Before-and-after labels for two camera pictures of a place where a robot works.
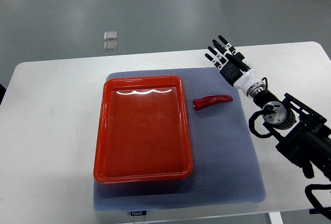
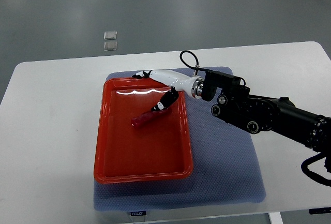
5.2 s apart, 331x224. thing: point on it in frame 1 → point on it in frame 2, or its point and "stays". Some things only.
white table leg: (275, 218) stays
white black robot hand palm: (241, 79) → (194, 86)
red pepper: (199, 103) → (143, 119)
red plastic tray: (142, 132) stays
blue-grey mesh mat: (224, 170) stays
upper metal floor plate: (110, 35) stays
